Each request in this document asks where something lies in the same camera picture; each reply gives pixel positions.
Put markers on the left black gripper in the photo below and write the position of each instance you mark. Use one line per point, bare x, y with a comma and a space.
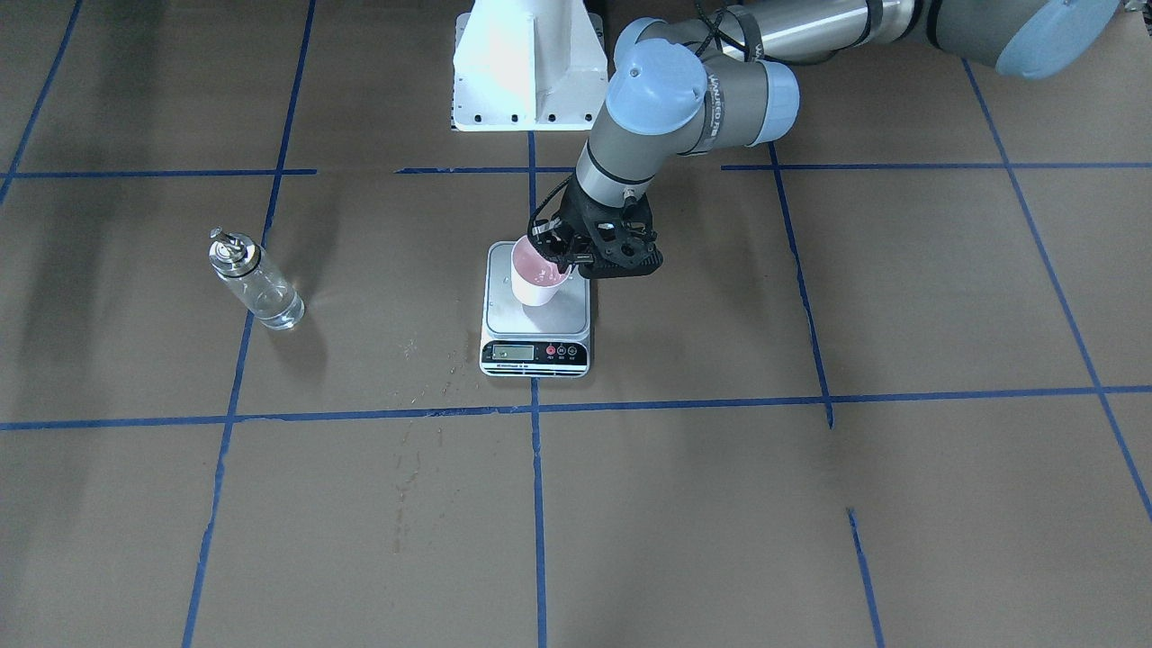
576, 219

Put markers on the clear glass sauce bottle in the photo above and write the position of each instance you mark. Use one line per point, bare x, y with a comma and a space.
249, 272

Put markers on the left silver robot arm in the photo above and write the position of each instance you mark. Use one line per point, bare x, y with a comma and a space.
726, 80

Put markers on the silver kitchen scale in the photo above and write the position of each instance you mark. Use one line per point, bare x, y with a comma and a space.
553, 340

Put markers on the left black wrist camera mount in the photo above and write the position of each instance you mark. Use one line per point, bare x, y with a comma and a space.
623, 240

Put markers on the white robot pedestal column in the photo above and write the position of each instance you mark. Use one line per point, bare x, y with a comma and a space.
528, 66

